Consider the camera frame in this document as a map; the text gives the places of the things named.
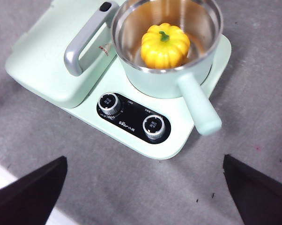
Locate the mint green breakfast maker base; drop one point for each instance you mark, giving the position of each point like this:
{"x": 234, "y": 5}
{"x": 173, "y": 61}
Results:
{"x": 178, "y": 140}

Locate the yellow toy pumpkin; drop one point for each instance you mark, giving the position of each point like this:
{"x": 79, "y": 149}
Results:
{"x": 164, "y": 49}

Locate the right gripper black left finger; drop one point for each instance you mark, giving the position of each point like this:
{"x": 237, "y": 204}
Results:
{"x": 26, "y": 199}

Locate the silver control knob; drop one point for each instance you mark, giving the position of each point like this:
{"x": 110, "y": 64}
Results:
{"x": 153, "y": 127}
{"x": 108, "y": 103}

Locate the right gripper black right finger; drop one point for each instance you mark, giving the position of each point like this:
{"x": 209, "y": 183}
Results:
{"x": 260, "y": 199}

